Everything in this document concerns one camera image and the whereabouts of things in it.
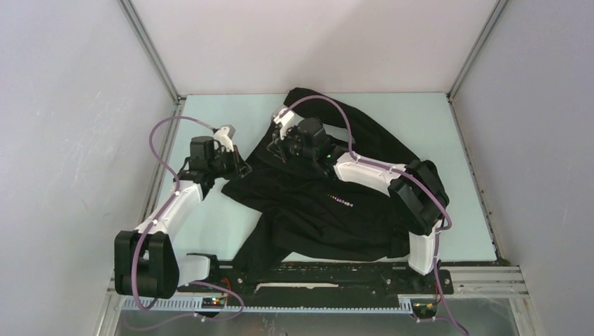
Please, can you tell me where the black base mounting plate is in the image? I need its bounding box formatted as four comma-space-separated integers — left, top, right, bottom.
177, 262, 455, 309

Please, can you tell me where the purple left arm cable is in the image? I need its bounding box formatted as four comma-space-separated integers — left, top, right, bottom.
123, 115, 245, 331

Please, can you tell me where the aluminium frame rail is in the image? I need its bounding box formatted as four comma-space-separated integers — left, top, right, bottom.
94, 260, 544, 335

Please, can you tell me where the black jacket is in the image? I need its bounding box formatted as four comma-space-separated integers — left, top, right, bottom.
222, 87, 426, 274

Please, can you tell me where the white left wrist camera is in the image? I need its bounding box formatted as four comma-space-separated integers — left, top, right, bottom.
213, 125, 235, 152

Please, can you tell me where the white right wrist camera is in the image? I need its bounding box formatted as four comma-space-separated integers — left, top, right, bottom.
272, 107, 299, 139

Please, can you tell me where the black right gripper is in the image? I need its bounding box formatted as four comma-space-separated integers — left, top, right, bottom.
267, 123, 317, 164

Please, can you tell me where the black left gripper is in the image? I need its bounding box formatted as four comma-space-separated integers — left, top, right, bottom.
208, 145, 251, 181

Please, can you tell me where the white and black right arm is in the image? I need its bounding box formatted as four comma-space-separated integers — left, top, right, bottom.
266, 111, 449, 293

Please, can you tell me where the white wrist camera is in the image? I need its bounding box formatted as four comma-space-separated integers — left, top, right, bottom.
213, 125, 235, 152
272, 107, 299, 139

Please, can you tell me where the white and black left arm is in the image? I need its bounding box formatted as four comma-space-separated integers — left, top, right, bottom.
114, 134, 251, 299

